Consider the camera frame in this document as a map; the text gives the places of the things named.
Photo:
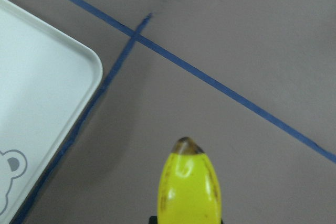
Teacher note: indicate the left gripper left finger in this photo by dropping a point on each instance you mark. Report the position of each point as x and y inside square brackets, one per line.
[153, 219]

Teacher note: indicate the white bear print tray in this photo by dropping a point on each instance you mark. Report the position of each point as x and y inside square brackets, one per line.
[47, 79]

